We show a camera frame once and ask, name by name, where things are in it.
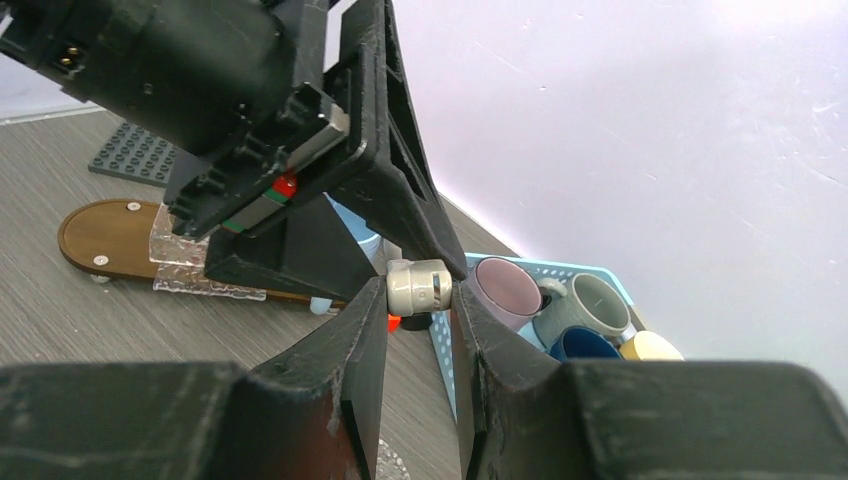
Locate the red orange block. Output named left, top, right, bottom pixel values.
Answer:
left=388, top=314, right=402, bottom=333

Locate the brown wooden oval tray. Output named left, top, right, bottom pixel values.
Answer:
left=58, top=199, right=311, bottom=305

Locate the grey building baseplate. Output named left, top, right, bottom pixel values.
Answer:
left=88, top=122, right=177, bottom=188

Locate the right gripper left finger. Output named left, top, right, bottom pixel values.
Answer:
left=1, top=277, right=388, bottom=479

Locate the light blue mug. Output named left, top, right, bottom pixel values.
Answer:
left=309, top=197, right=382, bottom=315

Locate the clear textured oval tray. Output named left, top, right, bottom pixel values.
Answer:
left=375, top=439, right=411, bottom=480

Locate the dark blue mug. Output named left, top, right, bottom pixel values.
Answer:
left=547, top=326, right=622, bottom=362

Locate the mauve mug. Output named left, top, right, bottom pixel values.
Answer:
left=466, top=256, right=542, bottom=332

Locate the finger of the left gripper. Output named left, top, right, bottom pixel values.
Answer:
left=325, top=1, right=467, bottom=279
left=204, top=196, right=377, bottom=302

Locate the black microphone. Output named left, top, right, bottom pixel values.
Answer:
left=399, top=313, right=433, bottom=331

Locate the yellow mug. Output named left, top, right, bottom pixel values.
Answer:
left=619, top=330, right=684, bottom=361

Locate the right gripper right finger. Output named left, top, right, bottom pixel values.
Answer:
left=450, top=281, right=848, bottom=480

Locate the clear acrylic toothbrush holder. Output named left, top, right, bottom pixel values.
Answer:
left=148, top=204, right=267, bottom=301

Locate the light blue plastic basket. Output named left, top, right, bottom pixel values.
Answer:
left=429, top=256, right=646, bottom=424

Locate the grey mug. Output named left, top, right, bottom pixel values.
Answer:
left=532, top=273, right=632, bottom=348

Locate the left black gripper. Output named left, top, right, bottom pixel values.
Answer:
left=1, top=1, right=350, bottom=239

